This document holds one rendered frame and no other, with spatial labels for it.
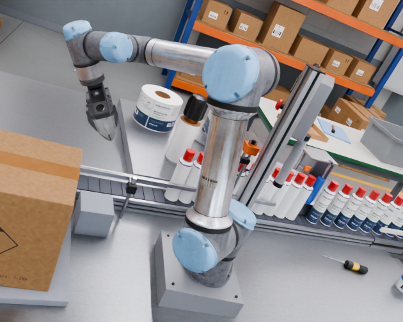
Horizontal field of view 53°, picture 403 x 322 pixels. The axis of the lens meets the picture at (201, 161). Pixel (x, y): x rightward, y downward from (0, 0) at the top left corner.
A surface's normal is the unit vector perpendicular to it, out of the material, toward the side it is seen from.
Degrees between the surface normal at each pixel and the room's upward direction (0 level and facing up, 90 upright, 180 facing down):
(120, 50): 69
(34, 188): 0
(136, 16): 90
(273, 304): 0
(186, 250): 95
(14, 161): 0
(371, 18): 90
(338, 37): 90
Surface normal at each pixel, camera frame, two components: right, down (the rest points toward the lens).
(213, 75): -0.49, 0.05
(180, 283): 0.40, -0.81
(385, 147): -0.94, -0.15
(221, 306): 0.14, 0.52
